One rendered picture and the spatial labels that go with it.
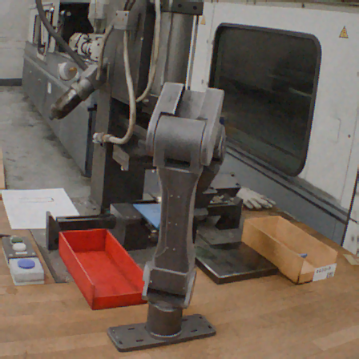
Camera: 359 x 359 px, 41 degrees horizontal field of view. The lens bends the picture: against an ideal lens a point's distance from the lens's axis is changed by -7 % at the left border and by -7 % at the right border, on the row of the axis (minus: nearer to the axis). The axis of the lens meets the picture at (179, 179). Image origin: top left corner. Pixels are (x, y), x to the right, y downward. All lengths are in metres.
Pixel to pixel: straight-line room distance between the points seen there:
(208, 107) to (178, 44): 0.44
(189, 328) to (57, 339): 0.25
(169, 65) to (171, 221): 0.47
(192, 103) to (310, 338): 0.51
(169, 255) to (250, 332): 0.26
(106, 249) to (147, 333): 0.35
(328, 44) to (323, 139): 0.32
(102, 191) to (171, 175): 0.72
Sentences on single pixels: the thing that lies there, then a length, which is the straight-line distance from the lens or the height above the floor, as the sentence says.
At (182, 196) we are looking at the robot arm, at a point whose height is 1.19.
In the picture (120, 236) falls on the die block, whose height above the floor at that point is 0.93.
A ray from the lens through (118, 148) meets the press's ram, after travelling 1.21.
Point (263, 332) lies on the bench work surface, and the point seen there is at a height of 0.90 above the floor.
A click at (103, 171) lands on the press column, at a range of 1.44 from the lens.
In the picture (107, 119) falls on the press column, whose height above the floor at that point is 1.16.
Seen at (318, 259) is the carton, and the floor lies 0.93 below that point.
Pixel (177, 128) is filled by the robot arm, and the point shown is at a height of 1.30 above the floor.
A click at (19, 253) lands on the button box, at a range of 1.13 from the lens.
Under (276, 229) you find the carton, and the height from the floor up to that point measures 0.93.
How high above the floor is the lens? 1.44
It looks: 17 degrees down
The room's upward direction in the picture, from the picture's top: 7 degrees clockwise
